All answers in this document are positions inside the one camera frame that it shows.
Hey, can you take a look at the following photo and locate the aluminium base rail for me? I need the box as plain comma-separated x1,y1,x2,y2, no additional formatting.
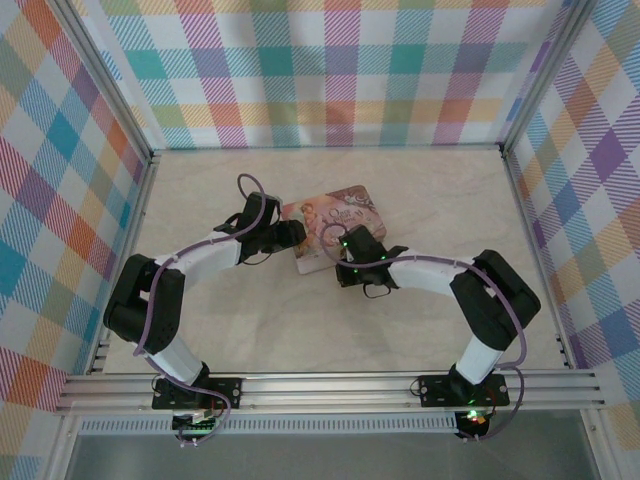
53,368,609,417

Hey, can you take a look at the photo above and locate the green circuit board with plug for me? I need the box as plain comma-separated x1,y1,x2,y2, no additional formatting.
171,408,222,434

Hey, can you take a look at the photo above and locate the right aluminium side rail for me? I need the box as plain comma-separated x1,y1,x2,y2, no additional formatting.
499,148,577,371

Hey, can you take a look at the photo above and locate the pink illustrated tin box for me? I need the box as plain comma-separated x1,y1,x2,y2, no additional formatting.
281,183,390,276

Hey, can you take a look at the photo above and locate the aluminium frame post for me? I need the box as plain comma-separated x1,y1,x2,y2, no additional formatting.
48,0,154,167
498,0,599,157

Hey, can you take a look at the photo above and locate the right aluminium frame post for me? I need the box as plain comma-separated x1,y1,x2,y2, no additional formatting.
498,0,599,157

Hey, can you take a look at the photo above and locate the aluminium side rail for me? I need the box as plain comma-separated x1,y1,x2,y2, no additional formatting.
499,148,577,371
85,151,162,376

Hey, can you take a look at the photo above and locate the black controller with lit leds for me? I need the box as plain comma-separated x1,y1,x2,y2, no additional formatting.
456,409,489,439

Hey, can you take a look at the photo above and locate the left aluminium frame post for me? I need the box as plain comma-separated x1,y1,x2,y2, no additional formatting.
48,0,154,167

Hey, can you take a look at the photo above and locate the perforated grey cable duct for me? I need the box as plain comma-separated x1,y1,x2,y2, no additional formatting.
77,416,459,437

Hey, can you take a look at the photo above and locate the left aluminium side rail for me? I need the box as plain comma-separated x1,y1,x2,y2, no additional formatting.
85,151,162,376

